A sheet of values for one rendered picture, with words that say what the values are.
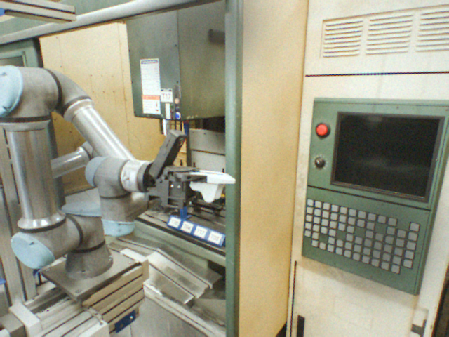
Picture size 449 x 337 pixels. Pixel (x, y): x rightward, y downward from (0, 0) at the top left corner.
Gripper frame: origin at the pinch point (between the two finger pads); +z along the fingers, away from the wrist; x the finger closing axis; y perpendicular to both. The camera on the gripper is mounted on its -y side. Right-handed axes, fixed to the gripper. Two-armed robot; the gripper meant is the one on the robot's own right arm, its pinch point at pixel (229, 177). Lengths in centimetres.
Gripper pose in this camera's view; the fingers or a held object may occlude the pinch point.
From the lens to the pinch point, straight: 62.2
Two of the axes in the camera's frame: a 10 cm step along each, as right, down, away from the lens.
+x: -3.6, 1.3, -9.3
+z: 9.3, 1.0, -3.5
